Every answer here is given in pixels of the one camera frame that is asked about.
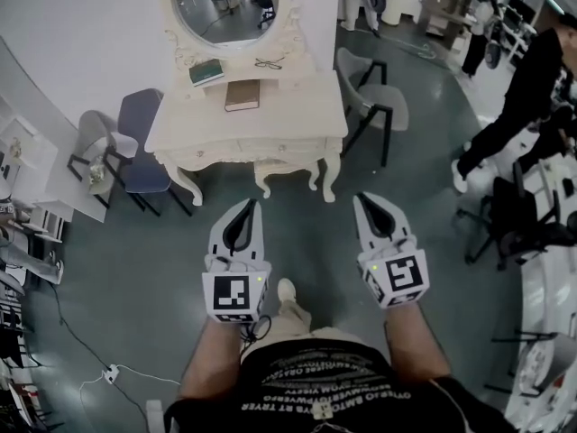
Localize white slotted rack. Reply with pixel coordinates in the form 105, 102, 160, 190
26, 205, 65, 244

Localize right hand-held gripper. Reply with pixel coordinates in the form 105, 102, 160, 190
352, 191, 428, 310

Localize white dressing table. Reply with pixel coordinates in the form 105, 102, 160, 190
143, 54, 349, 207

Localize small white box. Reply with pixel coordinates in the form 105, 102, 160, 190
144, 399, 163, 433

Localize cream stool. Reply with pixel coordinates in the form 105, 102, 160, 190
252, 158, 320, 199

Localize black floor cable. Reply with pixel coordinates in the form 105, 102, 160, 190
42, 281, 152, 417

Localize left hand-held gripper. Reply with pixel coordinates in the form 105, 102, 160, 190
201, 198, 274, 325

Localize person's black printed shirt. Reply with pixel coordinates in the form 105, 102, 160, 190
164, 338, 519, 433

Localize white flower bouquet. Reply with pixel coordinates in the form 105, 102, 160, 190
87, 154, 110, 188

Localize brown book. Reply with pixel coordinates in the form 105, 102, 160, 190
224, 78, 261, 113

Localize wooden cabinet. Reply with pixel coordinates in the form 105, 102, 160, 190
417, 0, 474, 58

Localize oval mirror cream frame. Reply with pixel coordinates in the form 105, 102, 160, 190
161, 0, 304, 69

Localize person's white left shoe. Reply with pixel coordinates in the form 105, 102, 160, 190
277, 278, 298, 304

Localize black metal rack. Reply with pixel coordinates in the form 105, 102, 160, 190
0, 281, 50, 433

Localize blue chair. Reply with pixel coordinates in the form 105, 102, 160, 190
117, 88, 194, 218

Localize grey chair black legs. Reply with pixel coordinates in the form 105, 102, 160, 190
484, 327, 577, 399
335, 46, 410, 167
66, 109, 136, 210

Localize person's right forearm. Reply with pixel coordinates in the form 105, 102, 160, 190
382, 299, 452, 385

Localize person's left forearm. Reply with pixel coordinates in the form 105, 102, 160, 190
179, 318, 247, 401

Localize person's beige trousers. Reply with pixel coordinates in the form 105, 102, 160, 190
243, 298, 366, 347

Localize green book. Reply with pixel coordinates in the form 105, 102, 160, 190
188, 59, 225, 88

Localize black office chair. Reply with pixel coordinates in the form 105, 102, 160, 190
463, 160, 577, 271

